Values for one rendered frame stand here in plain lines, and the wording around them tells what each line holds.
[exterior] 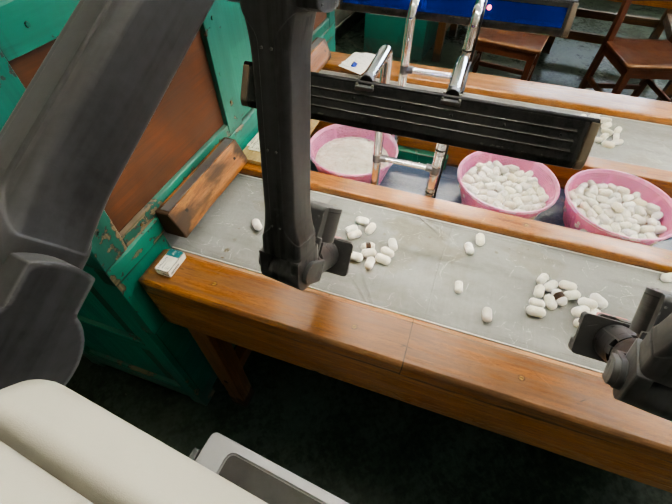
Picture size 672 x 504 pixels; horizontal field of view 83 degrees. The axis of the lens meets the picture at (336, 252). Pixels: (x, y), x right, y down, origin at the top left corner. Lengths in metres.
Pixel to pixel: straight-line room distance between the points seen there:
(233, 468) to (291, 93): 0.37
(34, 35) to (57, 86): 0.44
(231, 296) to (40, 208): 0.60
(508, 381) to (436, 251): 0.33
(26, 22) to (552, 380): 0.97
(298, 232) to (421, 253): 0.47
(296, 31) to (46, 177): 0.26
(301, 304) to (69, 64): 0.61
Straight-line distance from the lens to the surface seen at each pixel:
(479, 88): 1.56
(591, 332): 0.69
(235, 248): 0.94
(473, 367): 0.77
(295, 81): 0.43
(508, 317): 0.88
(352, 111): 0.73
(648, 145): 1.56
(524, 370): 0.80
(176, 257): 0.90
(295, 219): 0.50
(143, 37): 0.29
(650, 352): 0.51
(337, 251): 0.71
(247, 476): 0.41
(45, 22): 0.73
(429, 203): 1.01
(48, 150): 0.27
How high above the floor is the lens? 1.43
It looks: 50 degrees down
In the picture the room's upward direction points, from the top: straight up
